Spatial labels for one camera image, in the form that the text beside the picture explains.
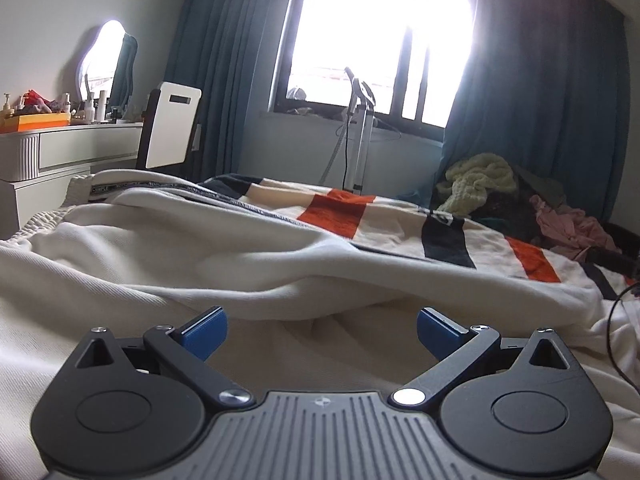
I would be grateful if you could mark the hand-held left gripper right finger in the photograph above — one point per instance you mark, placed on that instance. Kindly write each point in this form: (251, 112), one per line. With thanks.
(440, 334)

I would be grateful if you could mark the black sofa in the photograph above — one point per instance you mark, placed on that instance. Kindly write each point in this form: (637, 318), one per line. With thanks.
(620, 261)

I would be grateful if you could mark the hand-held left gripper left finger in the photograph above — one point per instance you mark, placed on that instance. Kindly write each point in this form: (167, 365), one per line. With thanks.
(205, 334)

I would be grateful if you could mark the window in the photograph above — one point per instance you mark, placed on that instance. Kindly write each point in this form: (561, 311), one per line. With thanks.
(360, 25)

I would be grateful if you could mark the black and white chair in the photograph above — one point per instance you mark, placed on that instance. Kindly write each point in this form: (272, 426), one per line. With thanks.
(170, 130)

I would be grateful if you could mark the white vanity desk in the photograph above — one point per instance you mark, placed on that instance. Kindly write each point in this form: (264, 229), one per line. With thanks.
(75, 147)

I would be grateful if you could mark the red fabric item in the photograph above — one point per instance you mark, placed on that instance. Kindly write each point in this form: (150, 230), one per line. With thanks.
(37, 100)

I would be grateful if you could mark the pale yellow knit blanket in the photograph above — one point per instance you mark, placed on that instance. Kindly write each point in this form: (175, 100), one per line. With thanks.
(480, 175)

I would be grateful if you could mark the small beige cloth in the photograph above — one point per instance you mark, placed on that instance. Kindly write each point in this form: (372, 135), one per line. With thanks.
(305, 111)

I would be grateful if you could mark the striped blanket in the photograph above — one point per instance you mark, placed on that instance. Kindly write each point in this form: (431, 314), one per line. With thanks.
(390, 220)

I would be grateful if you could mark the orange box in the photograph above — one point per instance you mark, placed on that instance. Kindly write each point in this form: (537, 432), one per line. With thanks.
(35, 121)

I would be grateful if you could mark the grey green garment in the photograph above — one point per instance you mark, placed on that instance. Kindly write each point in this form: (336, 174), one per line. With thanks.
(542, 185)

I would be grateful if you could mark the pink garment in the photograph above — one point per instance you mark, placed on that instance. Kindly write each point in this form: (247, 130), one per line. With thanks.
(570, 230)

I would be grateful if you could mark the dark patterned cloth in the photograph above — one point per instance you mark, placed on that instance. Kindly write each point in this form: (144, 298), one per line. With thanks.
(505, 215)

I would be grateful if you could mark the row of cosmetic bottles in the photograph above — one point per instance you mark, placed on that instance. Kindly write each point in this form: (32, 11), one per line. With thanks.
(100, 107)

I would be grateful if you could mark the blue curtain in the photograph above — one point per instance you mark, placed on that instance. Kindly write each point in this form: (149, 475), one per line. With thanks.
(540, 100)
(225, 60)

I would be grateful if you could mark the garment steamer stand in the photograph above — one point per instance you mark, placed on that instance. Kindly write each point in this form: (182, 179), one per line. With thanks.
(362, 150)

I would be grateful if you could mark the wavy lit mirror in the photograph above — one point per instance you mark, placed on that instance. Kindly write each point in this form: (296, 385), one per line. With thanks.
(102, 55)

